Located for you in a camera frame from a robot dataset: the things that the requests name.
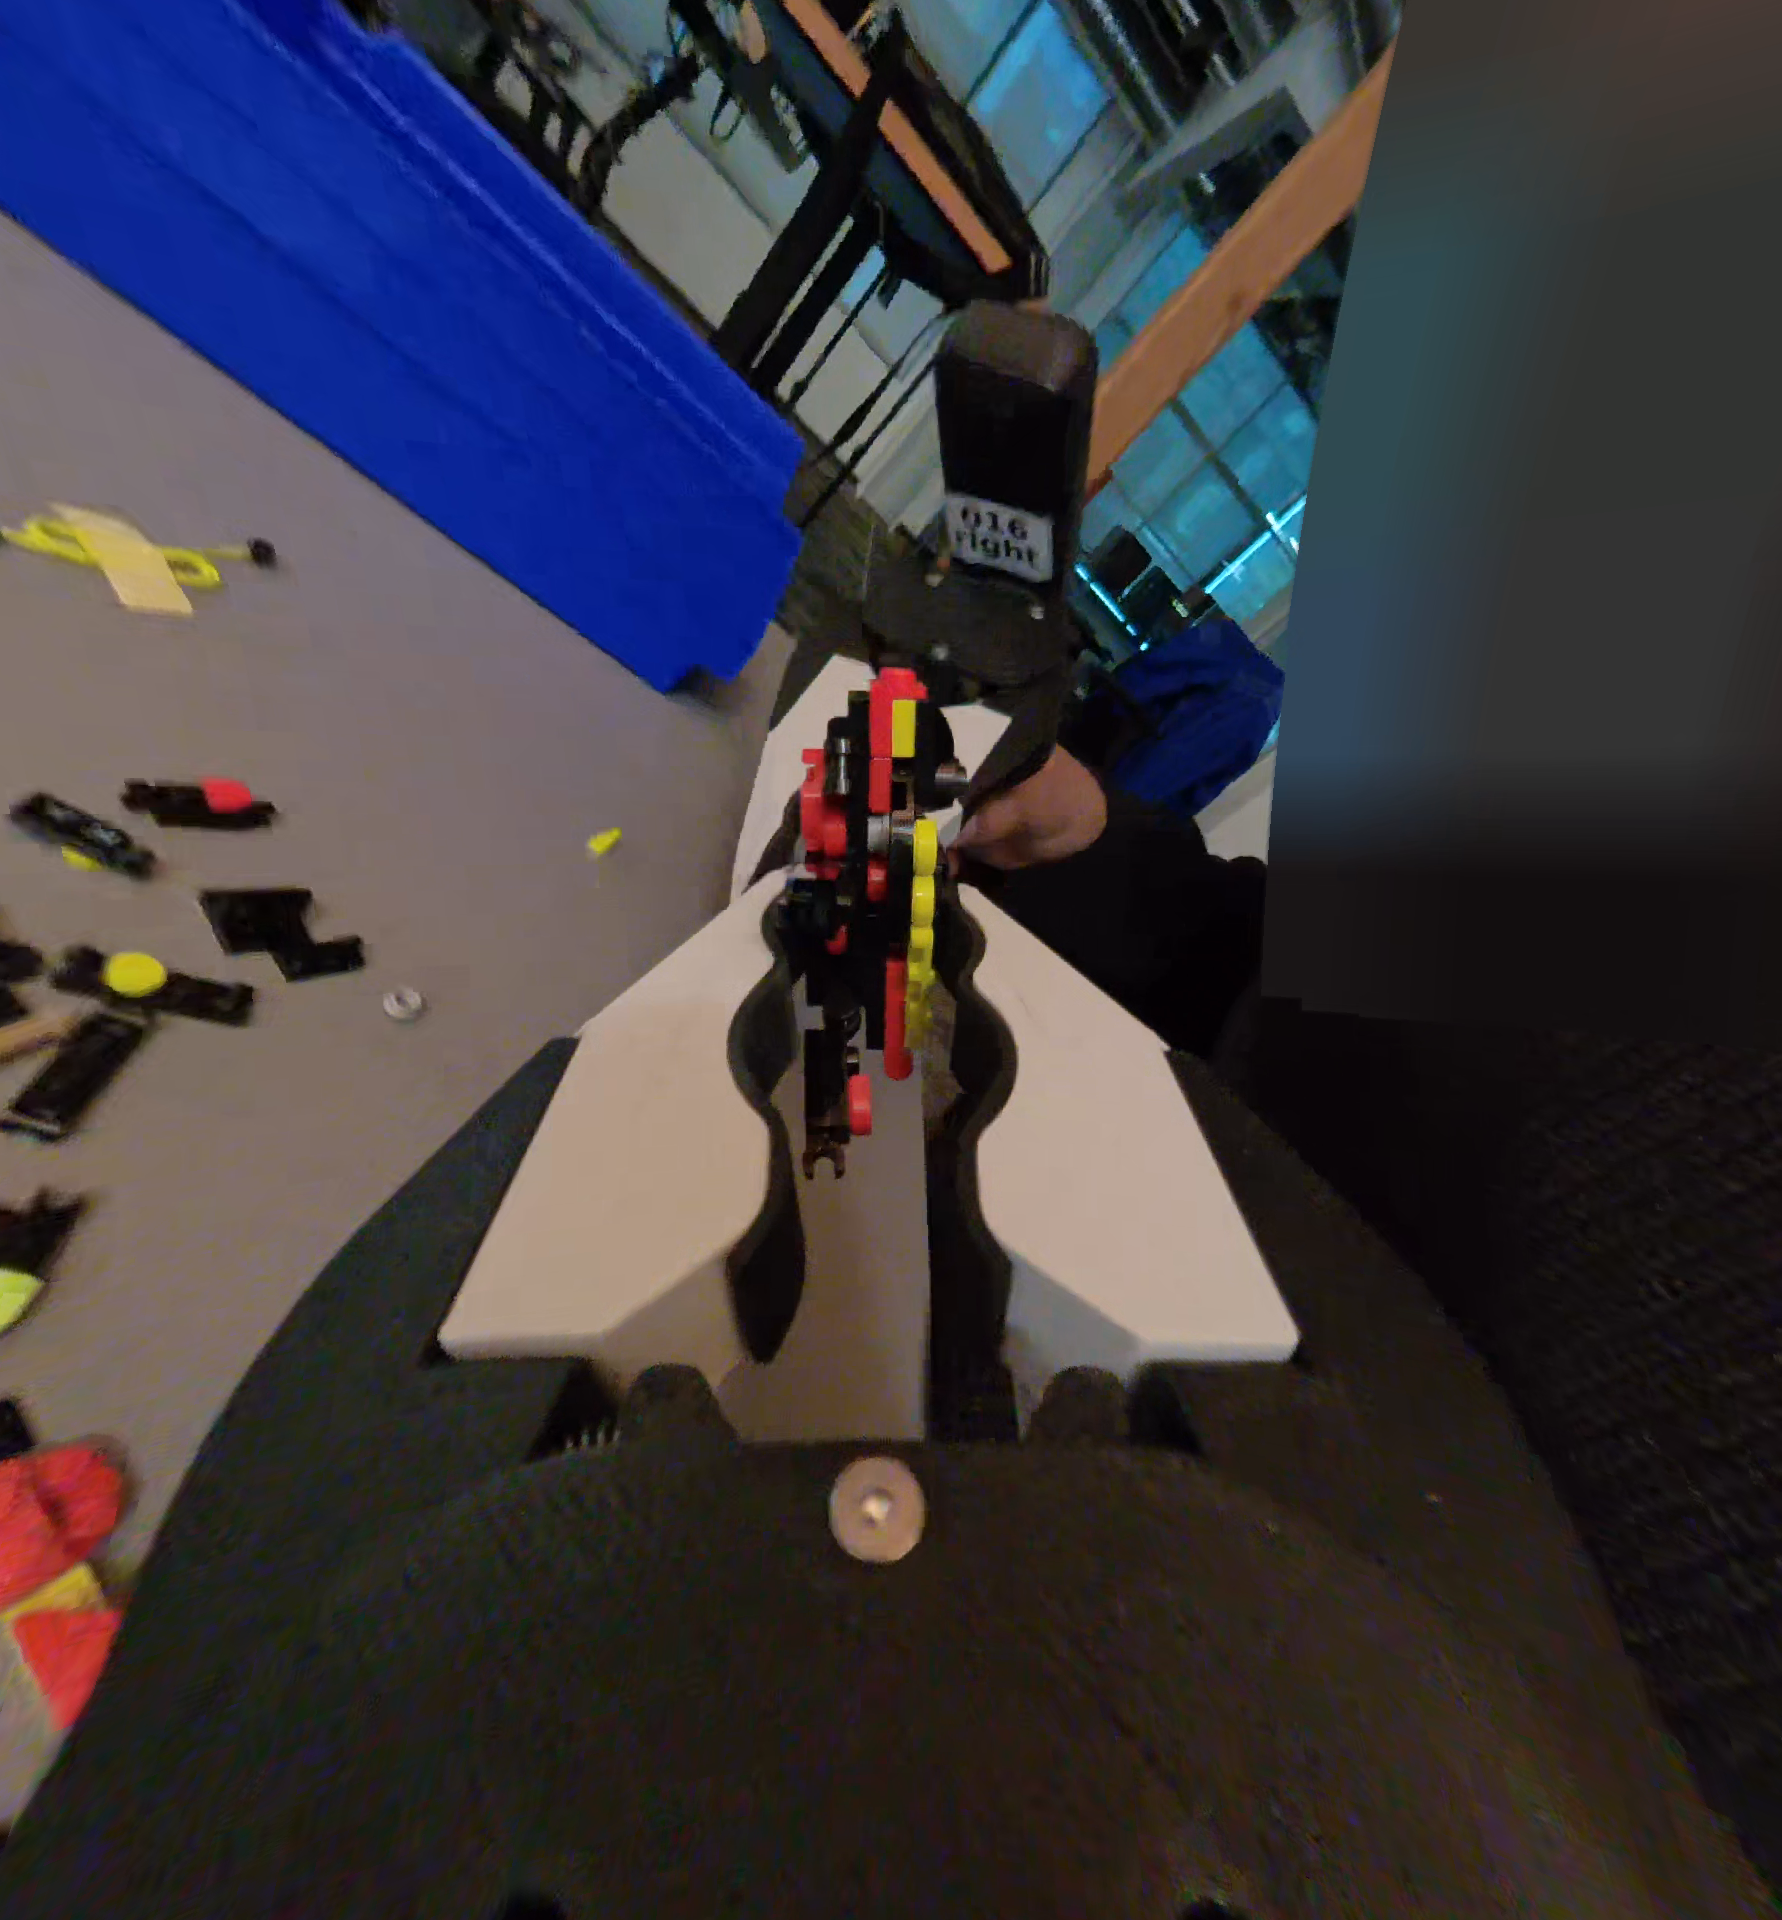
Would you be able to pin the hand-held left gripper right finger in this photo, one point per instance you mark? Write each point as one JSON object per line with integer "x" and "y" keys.
{"x": 1117, "y": 1201}

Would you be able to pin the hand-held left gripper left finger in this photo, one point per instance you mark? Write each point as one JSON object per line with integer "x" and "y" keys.
{"x": 604, "y": 1183}

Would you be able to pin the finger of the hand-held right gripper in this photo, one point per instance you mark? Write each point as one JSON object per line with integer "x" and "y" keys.
{"x": 987, "y": 740}
{"x": 792, "y": 754}

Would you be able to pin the red black yellow lego model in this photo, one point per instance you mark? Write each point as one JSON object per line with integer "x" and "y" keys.
{"x": 888, "y": 839}

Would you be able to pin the person's right forearm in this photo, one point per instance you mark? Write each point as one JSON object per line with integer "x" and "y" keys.
{"x": 1131, "y": 931}

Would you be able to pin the silver round lego stud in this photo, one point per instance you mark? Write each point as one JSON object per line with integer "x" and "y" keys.
{"x": 403, "y": 1005}

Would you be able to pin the pile of loose lego pieces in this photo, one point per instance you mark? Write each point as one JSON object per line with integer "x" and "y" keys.
{"x": 273, "y": 923}

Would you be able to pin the person's right hand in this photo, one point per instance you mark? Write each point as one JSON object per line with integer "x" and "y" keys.
{"x": 1050, "y": 825}

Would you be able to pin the blue cloth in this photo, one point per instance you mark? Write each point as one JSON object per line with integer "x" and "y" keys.
{"x": 1204, "y": 719}

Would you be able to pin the person's dark knit sweater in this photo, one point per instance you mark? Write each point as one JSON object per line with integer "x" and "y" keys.
{"x": 1659, "y": 1277}

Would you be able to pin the blue plastic bin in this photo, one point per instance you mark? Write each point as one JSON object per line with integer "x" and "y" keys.
{"x": 381, "y": 301}

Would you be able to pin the beige masking tape strip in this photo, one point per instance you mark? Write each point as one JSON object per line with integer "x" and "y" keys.
{"x": 139, "y": 576}

